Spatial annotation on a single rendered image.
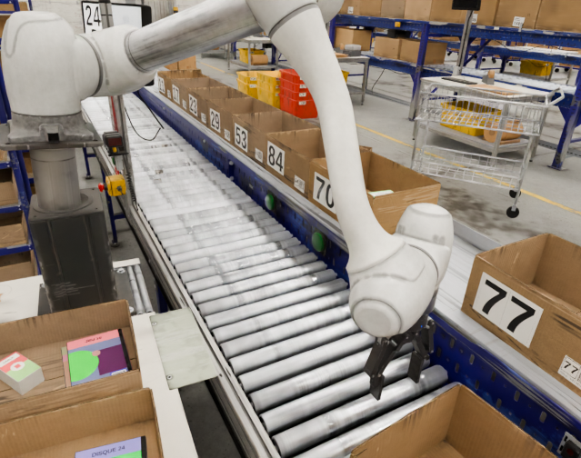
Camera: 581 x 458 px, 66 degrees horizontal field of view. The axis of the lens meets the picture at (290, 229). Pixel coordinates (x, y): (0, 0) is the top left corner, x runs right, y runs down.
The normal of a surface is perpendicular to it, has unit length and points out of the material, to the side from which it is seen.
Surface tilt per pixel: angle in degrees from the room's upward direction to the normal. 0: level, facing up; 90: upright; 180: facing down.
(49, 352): 0
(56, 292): 90
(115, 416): 89
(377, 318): 97
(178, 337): 0
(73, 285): 90
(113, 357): 0
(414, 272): 43
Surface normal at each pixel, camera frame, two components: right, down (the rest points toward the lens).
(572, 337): -0.87, 0.20
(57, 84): 0.70, 0.37
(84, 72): 0.92, 0.26
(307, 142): 0.47, 0.41
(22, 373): 0.04, -0.89
